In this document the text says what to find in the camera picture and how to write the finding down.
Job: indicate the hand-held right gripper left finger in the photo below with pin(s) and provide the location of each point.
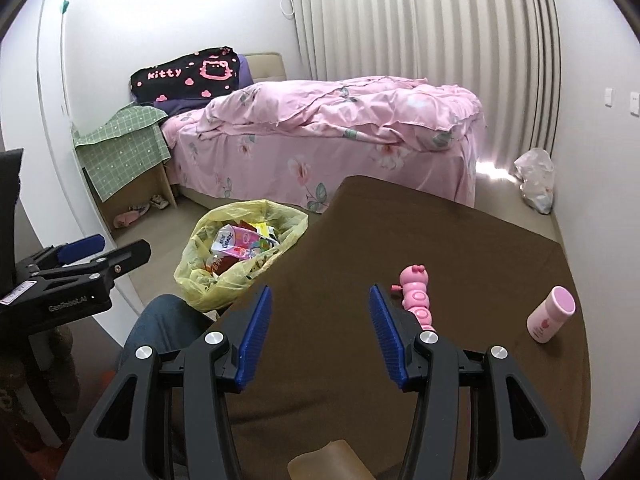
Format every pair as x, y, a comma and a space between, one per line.
255, 335

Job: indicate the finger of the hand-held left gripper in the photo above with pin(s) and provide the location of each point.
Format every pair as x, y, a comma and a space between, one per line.
125, 260
82, 247

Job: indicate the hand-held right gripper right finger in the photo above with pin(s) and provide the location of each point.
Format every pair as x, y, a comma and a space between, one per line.
387, 335

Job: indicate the yellow plastic bag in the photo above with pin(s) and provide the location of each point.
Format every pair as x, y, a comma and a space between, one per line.
210, 295

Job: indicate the red yellow snack packet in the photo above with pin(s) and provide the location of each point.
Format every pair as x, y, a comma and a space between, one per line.
220, 264

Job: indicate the pink wrapper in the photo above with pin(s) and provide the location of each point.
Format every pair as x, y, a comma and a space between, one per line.
235, 240

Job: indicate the pink cup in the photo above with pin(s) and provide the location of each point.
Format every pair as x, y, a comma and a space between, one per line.
550, 315

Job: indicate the pink slipper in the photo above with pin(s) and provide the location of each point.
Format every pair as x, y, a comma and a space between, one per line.
127, 217

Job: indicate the pink caterpillar toy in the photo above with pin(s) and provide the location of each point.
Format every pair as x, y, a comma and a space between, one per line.
415, 300

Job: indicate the white sneakers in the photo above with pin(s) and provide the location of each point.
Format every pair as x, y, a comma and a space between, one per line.
159, 201

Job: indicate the person's leg in blue jeans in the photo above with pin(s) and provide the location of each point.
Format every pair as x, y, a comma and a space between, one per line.
160, 325

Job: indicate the wooden nightstand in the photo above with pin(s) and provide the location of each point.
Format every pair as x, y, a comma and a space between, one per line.
167, 185

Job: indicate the green checked cloth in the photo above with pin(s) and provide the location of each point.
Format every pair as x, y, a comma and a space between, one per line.
120, 155

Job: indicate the bed with pink floral sheet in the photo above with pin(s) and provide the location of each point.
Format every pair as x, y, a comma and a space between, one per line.
260, 170

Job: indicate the black pink printed blanket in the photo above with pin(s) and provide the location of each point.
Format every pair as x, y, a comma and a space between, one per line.
175, 85

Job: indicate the white plastic bag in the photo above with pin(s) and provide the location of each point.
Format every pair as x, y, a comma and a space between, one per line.
535, 180

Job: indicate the pink floral duvet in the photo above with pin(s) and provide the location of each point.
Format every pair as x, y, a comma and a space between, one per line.
350, 105

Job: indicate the beige headboard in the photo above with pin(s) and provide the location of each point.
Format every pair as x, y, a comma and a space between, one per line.
265, 66

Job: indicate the white pleated curtain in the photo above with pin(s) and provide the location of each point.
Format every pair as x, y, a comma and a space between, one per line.
425, 30

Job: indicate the green wall hook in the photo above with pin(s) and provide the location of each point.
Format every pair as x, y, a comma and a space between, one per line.
63, 7

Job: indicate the white wall socket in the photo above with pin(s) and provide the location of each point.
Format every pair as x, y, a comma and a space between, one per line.
608, 97
634, 103

